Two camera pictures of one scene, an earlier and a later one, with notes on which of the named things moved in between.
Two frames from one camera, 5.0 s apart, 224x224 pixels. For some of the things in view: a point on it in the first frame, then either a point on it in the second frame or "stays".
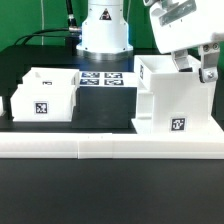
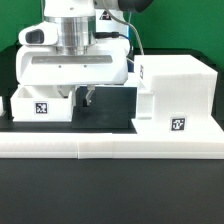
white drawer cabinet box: [170, 101] stays
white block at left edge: [2, 112] stays
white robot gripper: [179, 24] -> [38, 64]
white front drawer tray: [32, 102] stays
